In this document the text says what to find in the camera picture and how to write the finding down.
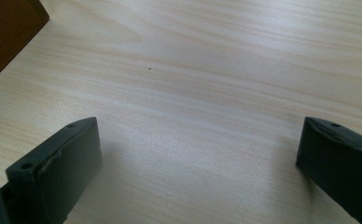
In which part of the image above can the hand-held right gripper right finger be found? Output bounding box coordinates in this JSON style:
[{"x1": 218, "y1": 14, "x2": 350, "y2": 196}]
[{"x1": 295, "y1": 117, "x2": 362, "y2": 224}]

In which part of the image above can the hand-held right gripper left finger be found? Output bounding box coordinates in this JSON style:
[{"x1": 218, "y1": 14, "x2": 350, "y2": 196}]
[{"x1": 5, "y1": 117, "x2": 103, "y2": 224}]

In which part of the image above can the brown wooden box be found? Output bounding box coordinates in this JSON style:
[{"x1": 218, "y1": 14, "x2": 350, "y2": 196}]
[{"x1": 0, "y1": 0, "x2": 50, "y2": 91}]

